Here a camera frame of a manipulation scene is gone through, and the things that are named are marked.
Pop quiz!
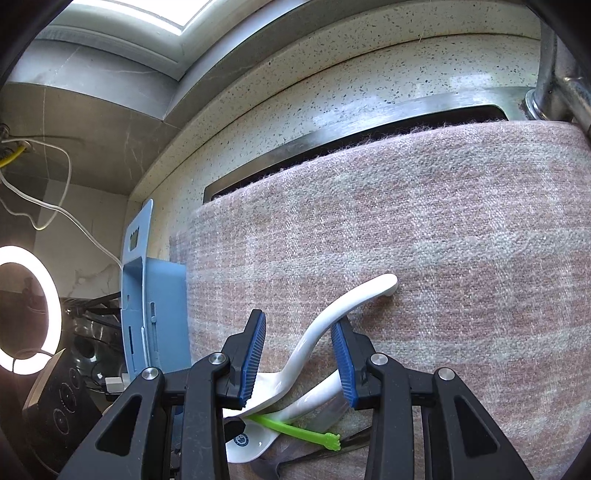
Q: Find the white ceramic spoon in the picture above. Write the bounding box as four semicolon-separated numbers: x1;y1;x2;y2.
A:
225;369;345;463
245;274;399;414

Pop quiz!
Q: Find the grey window sill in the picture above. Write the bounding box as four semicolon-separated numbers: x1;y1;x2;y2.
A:
9;46;195;121

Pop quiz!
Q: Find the white cable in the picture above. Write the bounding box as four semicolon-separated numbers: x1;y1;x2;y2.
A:
0;136;125;271

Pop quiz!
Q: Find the blue utensil holder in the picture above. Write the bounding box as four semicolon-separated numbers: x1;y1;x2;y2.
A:
119;198;189;386

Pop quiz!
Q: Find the white framed window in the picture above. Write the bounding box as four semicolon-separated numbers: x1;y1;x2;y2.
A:
41;0;259;84

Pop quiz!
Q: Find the grey plastic utensil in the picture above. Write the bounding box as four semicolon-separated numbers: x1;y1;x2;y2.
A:
249;443;333;480

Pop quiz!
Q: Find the dark thin utensil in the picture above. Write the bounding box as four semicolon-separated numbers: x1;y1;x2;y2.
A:
295;425;372;462

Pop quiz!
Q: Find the black tripod stand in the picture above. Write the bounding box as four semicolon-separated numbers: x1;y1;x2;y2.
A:
65;291;123;333

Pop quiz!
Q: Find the yellow gas hose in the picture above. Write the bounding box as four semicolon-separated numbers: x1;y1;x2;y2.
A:
0;143;26;169

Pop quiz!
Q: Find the white ring light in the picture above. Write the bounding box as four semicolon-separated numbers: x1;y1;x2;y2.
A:
0;244;63;372

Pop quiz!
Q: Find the pink plaid cloth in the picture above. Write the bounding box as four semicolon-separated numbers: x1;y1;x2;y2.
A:
168;121;591;480

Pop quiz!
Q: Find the green plastic fork pick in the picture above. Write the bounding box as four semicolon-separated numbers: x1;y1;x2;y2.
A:
249;414;343;450

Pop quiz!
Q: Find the black induction cooker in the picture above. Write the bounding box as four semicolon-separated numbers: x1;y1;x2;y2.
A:
23;348;100;476

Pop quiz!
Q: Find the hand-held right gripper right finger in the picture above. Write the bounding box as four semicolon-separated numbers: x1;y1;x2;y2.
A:
331;318;536;480

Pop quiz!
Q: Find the steel sink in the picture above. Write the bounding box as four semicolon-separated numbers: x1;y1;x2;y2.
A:
203;85;536;204

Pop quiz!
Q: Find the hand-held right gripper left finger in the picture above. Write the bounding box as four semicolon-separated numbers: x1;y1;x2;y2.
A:
60;309;267;480

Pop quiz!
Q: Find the chrome faucet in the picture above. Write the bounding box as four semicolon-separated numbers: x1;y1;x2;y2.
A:
524;14;591;134

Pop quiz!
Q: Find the white power plug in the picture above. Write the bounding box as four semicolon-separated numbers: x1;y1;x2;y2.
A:
104;374;132;395

